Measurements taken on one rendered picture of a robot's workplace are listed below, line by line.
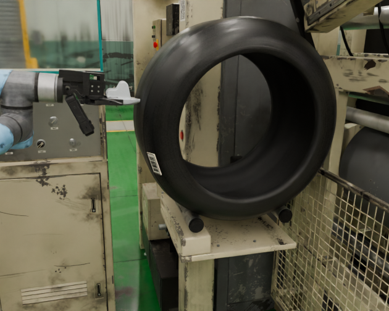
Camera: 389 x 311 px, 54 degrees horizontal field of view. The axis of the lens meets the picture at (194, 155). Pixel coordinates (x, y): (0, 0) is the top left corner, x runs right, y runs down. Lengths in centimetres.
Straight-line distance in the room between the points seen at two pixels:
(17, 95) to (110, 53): 917
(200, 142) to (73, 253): 84
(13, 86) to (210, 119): 69
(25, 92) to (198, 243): 61
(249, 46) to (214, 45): 9
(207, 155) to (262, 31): 59
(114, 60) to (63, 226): 854
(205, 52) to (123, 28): 932
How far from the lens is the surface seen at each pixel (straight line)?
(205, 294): 172
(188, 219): 111
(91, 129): 104
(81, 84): 104
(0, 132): 91
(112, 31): 1024
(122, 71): 1021
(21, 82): 103
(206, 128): 141
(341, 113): 158
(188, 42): 99
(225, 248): 120
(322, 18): 135
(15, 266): 195
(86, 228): 184
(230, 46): 98
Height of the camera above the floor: 140
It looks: 16 degrees down
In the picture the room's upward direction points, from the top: 1 degrees clockwise
